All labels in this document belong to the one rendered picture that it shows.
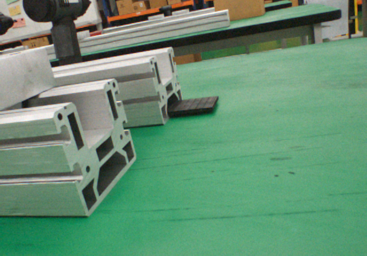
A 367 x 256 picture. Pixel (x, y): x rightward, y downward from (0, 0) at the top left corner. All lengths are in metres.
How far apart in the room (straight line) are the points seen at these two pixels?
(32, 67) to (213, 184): 0.20
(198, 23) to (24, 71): 1.56
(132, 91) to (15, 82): 0.15
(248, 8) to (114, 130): 2.00
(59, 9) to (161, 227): 0.49
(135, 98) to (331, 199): 0.28
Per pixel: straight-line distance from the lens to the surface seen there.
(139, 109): 0.42
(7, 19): 0.91
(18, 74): 0.33
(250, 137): 0.34
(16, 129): 0.26
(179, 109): 0.44
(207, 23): 1.85
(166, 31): 1.90
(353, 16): 5.91
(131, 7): 10.61
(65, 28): 0.67
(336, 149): 0.30
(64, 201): 0.27
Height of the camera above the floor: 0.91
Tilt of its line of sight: 18 degrees down
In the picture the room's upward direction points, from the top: 12 degrees counter-clockwise
